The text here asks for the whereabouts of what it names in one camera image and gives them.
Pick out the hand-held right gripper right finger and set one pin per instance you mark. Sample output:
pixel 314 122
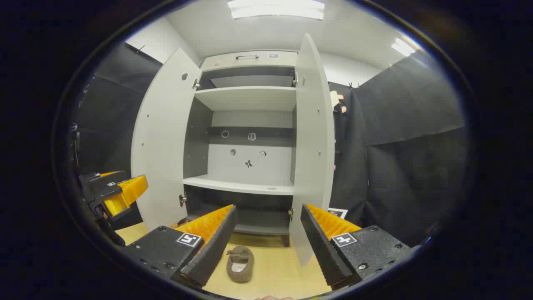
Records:
pixel 325 250

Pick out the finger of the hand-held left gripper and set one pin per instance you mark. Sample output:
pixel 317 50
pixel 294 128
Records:
pixel 115 205
pixel 133 187

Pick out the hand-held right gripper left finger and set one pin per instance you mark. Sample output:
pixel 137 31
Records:
pixel 212 254

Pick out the brown fuzzy shoe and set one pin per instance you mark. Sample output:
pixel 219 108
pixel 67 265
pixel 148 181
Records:
pixel 240 266

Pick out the white shoe cabinet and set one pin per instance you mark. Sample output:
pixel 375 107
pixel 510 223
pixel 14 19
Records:
pixel 250 98

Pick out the white book with photo cover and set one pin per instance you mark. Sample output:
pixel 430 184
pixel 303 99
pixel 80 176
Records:
pixel 338 213

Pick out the black backdrop cloth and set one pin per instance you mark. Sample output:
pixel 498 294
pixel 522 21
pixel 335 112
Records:
pixel 416 166

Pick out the small ceiling light panel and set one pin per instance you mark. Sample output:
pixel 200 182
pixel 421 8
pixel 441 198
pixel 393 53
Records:
pixel 403 47

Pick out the long ceiling light panel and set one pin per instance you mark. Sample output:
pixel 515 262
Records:
pixel 275 9

